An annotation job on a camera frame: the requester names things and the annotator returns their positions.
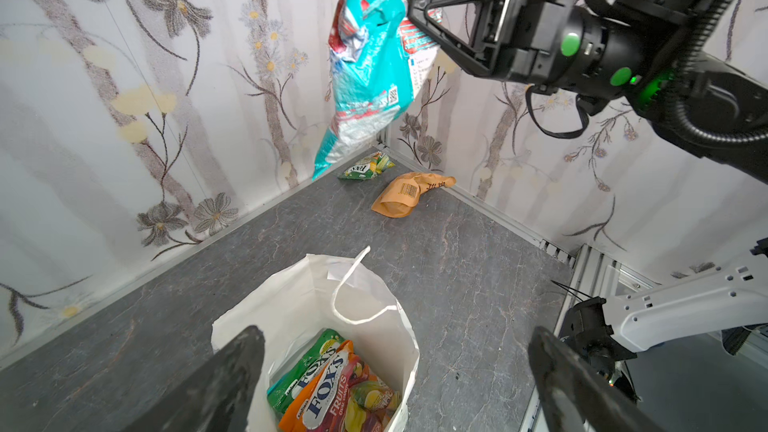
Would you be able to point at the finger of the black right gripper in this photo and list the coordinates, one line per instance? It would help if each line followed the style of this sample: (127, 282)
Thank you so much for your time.
(475, 34)

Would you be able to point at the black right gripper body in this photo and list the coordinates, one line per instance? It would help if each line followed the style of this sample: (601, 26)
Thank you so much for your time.
(547, 42)

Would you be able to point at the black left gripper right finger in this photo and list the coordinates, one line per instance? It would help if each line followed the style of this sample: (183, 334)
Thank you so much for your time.
(573, 396)

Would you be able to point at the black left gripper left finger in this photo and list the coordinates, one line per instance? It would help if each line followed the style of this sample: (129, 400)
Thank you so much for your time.
(216, 397)

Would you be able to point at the teal Fox's candy bag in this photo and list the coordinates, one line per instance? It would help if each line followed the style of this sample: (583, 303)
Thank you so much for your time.
(379, 61)

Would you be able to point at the white patterned paper bag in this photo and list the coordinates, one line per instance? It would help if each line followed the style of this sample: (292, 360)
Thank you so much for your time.
(292, 308)

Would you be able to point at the green Fox's candy bag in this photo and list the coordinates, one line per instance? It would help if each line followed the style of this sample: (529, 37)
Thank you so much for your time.
(368, 168)

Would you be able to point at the orange snack bag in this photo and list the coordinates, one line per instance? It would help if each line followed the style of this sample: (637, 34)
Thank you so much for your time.
(403, 194)

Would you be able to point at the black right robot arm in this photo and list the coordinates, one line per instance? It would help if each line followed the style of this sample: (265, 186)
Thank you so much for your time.
(650, 53)

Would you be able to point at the green Fox's bag in bag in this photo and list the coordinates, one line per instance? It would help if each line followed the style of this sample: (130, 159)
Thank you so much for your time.
(301, 369)

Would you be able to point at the orange Fox's fruits candy bag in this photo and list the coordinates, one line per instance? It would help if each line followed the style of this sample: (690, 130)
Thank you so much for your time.
(345, 395)

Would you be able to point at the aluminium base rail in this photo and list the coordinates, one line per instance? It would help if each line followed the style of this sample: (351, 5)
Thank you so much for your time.
(582, 326)

